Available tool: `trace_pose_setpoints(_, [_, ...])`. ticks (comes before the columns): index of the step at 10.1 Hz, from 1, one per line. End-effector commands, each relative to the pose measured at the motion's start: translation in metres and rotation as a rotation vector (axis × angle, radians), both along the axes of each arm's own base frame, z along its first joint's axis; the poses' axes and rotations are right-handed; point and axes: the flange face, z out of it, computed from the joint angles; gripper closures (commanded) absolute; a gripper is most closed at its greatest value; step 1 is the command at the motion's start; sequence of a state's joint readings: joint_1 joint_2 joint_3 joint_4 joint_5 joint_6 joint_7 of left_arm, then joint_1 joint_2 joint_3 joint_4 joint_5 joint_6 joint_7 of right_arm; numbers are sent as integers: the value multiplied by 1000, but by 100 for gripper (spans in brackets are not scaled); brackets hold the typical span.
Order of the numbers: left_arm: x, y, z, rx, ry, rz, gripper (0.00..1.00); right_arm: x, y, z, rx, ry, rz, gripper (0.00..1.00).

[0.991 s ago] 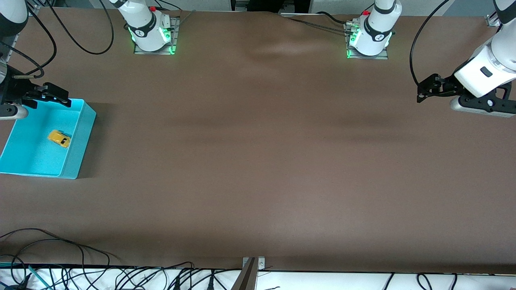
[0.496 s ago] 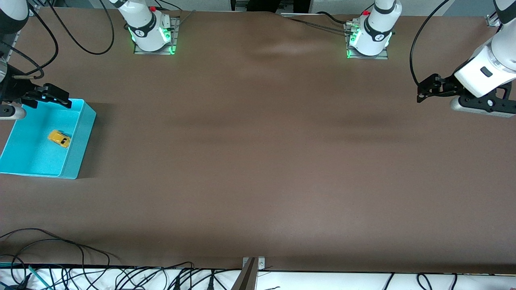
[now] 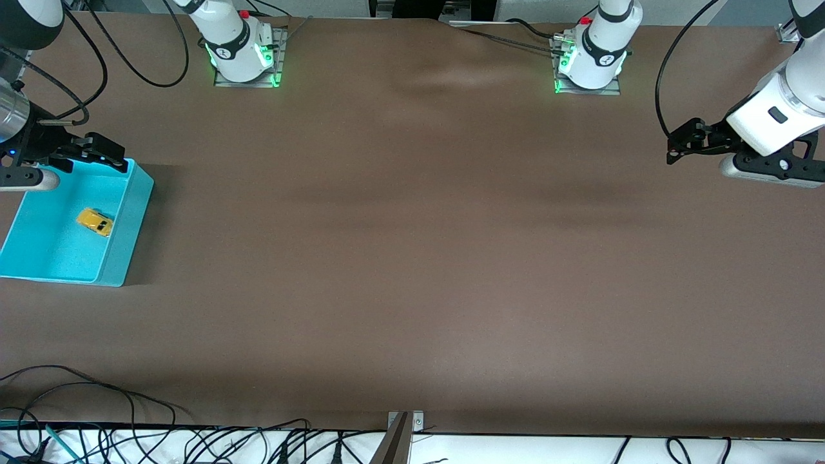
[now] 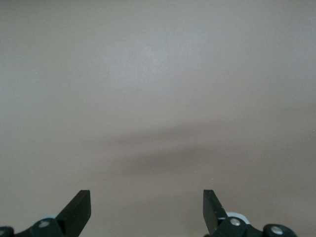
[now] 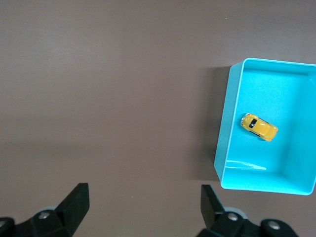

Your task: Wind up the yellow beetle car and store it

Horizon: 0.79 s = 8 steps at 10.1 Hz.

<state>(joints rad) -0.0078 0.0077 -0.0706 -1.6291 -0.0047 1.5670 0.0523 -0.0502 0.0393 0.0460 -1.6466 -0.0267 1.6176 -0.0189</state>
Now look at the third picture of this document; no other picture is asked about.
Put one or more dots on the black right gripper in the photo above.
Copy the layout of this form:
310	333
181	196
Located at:
37	143

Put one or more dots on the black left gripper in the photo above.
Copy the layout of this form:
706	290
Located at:
717	136

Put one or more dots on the yellow beetle toy car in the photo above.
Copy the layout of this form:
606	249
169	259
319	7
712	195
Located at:
95	222

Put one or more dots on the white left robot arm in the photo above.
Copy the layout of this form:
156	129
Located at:
780	96

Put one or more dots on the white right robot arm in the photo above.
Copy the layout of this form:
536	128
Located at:
219	26

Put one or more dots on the teal plastic bin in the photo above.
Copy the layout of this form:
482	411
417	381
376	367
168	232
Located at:
58	251

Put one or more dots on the brown table mat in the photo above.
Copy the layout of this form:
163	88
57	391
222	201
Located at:
412	258

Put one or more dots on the dark object behind table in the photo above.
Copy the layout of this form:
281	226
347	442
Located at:
406	8

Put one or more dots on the black power plug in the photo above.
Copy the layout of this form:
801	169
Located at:
336	453
281	453

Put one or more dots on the black left camera bracket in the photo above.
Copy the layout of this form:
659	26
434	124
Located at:
773	166

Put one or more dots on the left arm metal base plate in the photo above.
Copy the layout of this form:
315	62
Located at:
612	89

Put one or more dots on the aluminium frame corner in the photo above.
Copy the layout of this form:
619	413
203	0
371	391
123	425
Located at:
786	32

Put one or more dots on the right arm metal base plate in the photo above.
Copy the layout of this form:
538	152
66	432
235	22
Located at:
281	48

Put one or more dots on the small metal clamp bracket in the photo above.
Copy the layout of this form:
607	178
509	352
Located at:
417	422

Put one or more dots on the dark camera pole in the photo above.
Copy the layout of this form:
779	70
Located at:
394	444

